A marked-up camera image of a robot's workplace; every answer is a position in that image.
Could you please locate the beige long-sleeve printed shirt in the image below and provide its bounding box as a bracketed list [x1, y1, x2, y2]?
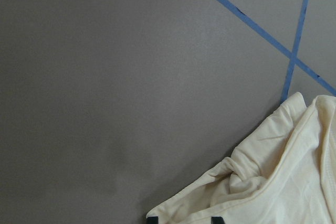
[146, 93, 335, 223]

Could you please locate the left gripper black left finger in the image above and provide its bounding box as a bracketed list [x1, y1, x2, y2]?
[146, 216, 159, 224]

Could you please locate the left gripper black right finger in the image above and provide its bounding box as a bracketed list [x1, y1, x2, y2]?
[211, 216, 225, 224]

